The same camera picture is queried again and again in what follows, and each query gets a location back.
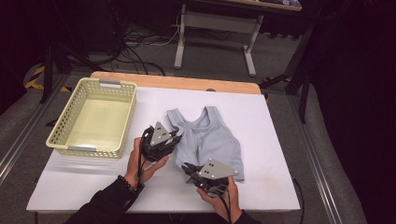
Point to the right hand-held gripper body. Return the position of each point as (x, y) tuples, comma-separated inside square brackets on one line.
[(214, 169)]

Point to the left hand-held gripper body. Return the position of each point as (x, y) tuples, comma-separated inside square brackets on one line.
[(159, 137)]

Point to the light blue tank top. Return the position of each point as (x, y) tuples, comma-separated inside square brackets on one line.
[(211, 140)]

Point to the pale yellow plastic basket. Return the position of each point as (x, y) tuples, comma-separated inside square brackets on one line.
[(99, 118)]

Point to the person's right hand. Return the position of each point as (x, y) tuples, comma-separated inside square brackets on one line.
[(222, 205)]

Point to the person's left hand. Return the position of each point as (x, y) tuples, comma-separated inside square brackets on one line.
[(135, 168)]

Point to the dark table grommet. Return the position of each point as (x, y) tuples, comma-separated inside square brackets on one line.
[(210, 90)]

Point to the black metal stand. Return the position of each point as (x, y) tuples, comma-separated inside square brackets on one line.
[(303, 96), (48, 74)]

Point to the white-framed desk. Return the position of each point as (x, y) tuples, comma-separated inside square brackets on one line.
[(218, 23)]

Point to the colourful flat item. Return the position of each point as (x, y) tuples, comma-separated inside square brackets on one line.
[(286, 3)]

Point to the aluminium floor rail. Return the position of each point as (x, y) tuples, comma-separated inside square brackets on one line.
[(18, 143), (314, 161)]

